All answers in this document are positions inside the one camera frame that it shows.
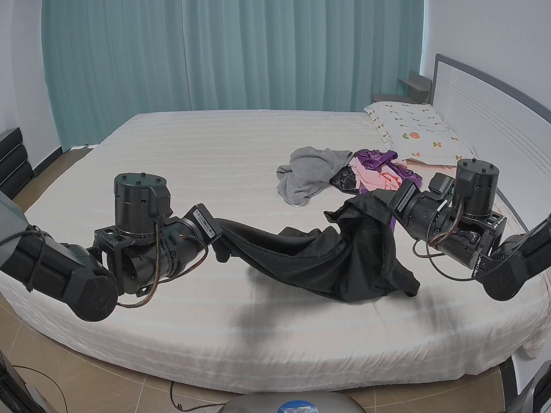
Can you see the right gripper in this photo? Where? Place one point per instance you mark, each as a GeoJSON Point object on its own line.
{"type": "Point", "coordinates": [426, 220]}

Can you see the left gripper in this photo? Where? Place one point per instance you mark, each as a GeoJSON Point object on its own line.
{"type": "Point", "coordinates": [189, 239]}

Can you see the black T-shirt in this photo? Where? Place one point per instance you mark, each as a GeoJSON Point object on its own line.
{"type": "Point", "coordinates": [335, 265]}

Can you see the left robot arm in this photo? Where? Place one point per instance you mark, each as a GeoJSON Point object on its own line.
{"type": "Point", "coordinates": [56, 269]}

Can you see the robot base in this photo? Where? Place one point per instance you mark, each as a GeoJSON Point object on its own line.
{"type": "Point", "coordinates": [292, 405]}

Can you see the pile of clothes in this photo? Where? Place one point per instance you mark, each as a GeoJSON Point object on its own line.
{"type": "Point", "coordinates": [374, 179]}

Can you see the bed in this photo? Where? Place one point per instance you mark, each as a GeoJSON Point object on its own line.
{"type": "Point", "coordinates": [193, 153]}

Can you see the white printed pillow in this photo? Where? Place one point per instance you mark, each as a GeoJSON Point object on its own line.
{"type": "Point", "coordinates": [417, 131]}

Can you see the grey garment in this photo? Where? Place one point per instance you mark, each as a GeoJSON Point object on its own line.
{"type": "Point", "coordinates": [310, 170]}

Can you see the grey bedside table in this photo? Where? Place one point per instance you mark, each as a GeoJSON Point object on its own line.
{"type": "Point", "coordinates": [413, 85]}

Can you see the black chest of drawers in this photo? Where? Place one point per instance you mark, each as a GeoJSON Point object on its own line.
{"type": "Point", "coordinates": [13, 161]}

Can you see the blue-green curtain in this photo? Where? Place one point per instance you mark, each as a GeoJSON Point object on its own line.
{"type": "Point", "coordinates": [116, 58]}
{"type": "Point", "coordinates": [301, 37]}

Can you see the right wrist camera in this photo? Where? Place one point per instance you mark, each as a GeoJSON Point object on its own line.
{"type": "Point", "coordinates": [441, 185]}

